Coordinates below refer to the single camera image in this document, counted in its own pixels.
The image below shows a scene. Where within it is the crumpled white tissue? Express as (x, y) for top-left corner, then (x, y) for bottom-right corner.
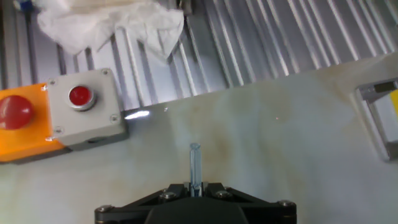
(32, 0), (185, 60)

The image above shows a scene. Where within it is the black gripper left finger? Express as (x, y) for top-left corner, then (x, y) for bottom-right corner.
(95, 182), (192, 224)

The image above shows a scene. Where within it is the orange box red mushroom button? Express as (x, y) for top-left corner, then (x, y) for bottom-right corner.
(0, 82), (72, 164)

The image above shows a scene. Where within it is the metal camera bracket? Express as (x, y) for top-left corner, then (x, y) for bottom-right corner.
(177, 0), (194, 16)

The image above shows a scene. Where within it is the blue handled screwdriver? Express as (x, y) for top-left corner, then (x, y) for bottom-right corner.
(189, 142), (203, 198)

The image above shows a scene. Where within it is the grey box red push button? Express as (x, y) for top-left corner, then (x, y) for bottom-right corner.
(45, 68), (129, 151)

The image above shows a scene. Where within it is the blue numbered ball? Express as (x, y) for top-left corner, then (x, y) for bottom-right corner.
(14, 0), (34, 12)

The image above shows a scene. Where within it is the silver digital scale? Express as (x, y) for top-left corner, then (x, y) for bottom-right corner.
(354, 77), (398, 162)

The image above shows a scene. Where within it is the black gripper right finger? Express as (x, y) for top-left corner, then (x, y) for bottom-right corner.
(201, 182), (297, 224)

